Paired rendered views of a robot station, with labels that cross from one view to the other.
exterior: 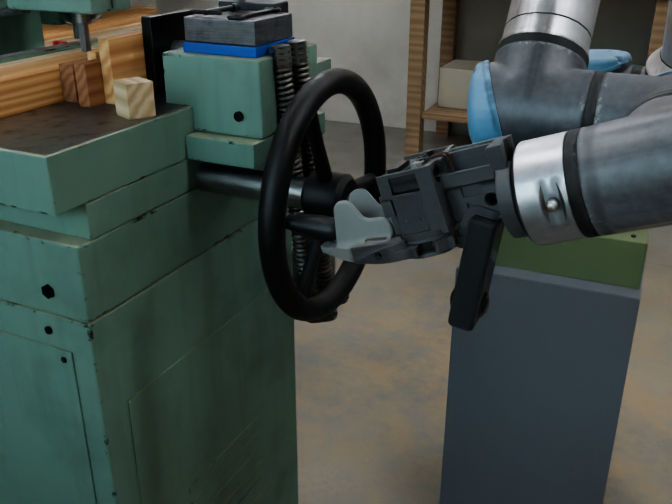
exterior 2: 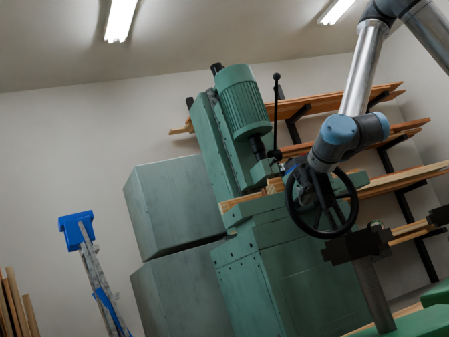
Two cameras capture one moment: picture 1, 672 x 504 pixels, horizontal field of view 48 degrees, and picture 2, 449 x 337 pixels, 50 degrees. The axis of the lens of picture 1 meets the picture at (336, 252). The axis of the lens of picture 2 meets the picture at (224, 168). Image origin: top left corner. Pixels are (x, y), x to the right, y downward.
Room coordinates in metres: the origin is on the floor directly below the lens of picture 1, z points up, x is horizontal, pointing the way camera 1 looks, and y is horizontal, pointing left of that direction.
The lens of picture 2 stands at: (-0.64, -0.90, 0.64)
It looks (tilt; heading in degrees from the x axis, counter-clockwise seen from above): 13 degrees up; 42
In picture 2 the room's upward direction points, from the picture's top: 18 degrees counter-clockwise
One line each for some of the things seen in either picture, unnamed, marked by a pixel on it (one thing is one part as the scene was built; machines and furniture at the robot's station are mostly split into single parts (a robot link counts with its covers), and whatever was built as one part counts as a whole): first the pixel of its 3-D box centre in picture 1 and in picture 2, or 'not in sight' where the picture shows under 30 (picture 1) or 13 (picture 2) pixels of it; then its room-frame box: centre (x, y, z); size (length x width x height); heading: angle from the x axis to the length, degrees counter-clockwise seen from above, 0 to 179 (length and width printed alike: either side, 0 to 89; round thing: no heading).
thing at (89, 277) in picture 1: (38, 184); (275, 237); (1.02, 0.42, 0.76); 0.57 x 0.45 x 0.09; 64
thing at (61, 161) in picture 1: (190, 113); (301, 196); (0.97, 0.19, 0.87); 0.61 x 0.30 x 0.06; 154
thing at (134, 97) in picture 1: (134, 98); (270, 190); (0.84, 0.22, 0.92); 0.03 x 0.03 x 0.04; 40
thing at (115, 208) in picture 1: (135, 157); (288, 214); (0.94, 0.26, 0.82); 0.40 x 0.21 x 0.04; 154
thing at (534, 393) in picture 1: (541, 376); not in sight; (1.26, -0.40, 0.28); 0.30 x 0.30 x 0.55; 67
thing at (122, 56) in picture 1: (164, 57); (292, 182); (0.99, 0.22, 0.94); 0.22 x 0.02 x 0.08; 154
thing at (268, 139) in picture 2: not in sight; (264, 140); (1.20, 0.44, 1.23); 0.09 x 0.08 x 0.15; 64
